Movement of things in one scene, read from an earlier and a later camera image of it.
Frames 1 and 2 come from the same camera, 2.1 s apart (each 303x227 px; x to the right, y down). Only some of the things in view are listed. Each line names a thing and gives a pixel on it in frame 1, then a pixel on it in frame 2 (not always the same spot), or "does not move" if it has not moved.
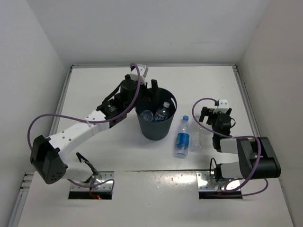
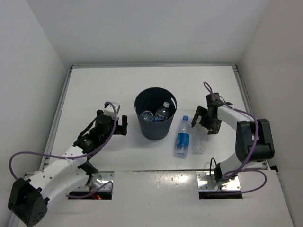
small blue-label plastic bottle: (147, 115) does not move
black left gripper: (147, 95) → (121, 129)
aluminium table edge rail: (246, 101) does not move
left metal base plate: (102, 176) does not move
